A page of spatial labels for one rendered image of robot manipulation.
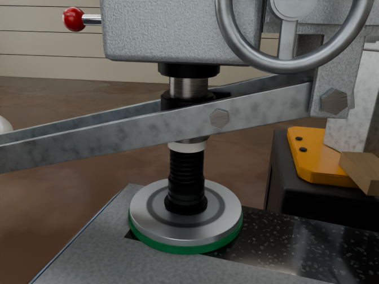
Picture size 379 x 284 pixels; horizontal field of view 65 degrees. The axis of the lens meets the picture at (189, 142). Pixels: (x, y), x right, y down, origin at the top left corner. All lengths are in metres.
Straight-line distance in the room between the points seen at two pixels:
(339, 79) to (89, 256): 0.45
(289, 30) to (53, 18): 7.14
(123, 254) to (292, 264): 0.27
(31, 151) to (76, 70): 6.73
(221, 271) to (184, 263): 0.06
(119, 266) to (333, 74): 0.41
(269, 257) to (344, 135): 0.77
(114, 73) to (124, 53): 6.54
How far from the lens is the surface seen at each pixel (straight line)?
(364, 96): 1.16
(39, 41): 7.60
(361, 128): 1.17
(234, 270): 0.50
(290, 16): 0.32
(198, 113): 0.44
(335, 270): 0.55
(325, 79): 0.42
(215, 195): 0.61
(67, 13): 0.46
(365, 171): 1.01
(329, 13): 0.40
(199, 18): 0.38
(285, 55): 0.33
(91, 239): 0.56
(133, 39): 0.39
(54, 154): 0.55
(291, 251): 0.56
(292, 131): 1.42
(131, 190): 0.69
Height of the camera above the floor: 1.21
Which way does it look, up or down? 22 degrees down
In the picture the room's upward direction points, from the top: 1 degrees clockwise
